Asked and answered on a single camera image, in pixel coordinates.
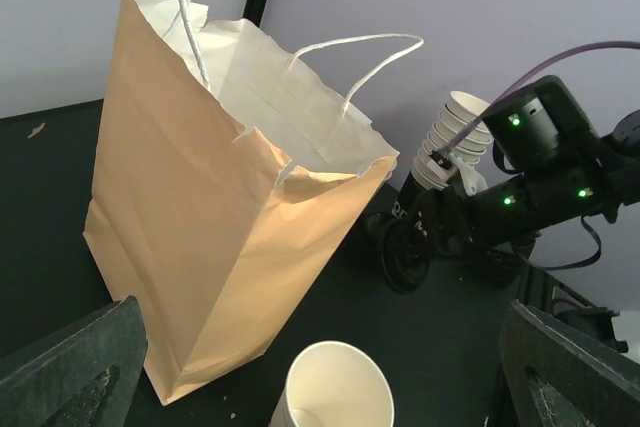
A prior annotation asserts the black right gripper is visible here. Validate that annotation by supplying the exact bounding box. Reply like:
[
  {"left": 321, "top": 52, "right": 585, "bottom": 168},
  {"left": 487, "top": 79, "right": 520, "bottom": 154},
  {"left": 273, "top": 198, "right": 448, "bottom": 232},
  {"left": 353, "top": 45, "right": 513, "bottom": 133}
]
[{"left": 409, "top": 187, "right": 480, "bottom": 260}]

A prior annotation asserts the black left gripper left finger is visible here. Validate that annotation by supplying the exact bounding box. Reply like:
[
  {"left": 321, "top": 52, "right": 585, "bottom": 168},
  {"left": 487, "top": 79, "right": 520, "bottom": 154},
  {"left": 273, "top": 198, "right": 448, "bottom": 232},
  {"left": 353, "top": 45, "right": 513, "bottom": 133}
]
[{"left": 1, "top": 296, "right": 148, "bottom": 426}]

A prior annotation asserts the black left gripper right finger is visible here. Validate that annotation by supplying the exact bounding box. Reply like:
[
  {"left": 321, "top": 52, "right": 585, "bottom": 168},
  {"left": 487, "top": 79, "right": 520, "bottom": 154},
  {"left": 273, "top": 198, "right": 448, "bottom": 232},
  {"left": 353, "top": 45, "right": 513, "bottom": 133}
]
[{"left": 499, "top": 301, "right": 639, "bottom": 426}]

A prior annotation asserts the single white paper cup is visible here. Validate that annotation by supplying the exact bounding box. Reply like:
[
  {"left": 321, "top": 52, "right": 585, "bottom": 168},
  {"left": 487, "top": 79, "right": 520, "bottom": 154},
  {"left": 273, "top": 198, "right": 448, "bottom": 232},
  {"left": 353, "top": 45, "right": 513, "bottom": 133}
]
[{"left": 269, "top": 341, "right": 395, "bottom": 427}]

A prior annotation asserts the brown paper takeout bag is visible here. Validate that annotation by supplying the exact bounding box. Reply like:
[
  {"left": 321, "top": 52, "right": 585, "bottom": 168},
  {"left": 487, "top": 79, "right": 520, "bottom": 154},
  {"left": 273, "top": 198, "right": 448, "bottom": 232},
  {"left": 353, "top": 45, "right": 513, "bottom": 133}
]
[{"left": 84, "top": 0, "right": 398, "bottom": 405}]

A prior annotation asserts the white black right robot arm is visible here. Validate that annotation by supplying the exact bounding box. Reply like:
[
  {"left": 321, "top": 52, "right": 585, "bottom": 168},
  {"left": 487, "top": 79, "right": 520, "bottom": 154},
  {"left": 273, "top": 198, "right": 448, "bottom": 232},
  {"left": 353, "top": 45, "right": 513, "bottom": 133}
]
[{"left": 405, "top": 76, "right": 639, "bottom": 258}]

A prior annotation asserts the stack of black lids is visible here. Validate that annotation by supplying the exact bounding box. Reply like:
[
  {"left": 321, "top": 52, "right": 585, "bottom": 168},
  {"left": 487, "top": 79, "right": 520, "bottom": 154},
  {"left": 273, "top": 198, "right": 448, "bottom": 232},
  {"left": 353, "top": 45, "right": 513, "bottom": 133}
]
[{"left": 359, "top": 212, "right": 436, "bottom": 294}]

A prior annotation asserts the tall white cup stack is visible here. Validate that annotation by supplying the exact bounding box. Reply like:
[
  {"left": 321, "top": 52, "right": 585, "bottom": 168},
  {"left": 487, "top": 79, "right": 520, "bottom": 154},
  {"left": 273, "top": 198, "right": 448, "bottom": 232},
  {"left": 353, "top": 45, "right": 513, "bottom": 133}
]
[{"left": 392, "top": 90, "right": 494, "bottom": 221}]

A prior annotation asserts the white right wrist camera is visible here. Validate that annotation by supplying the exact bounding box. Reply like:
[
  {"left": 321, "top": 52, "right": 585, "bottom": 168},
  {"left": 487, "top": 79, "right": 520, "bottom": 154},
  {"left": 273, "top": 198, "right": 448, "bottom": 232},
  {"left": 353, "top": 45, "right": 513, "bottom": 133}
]
[{"left": 427, "top": 149, "right": 488, "bottom": 197}]

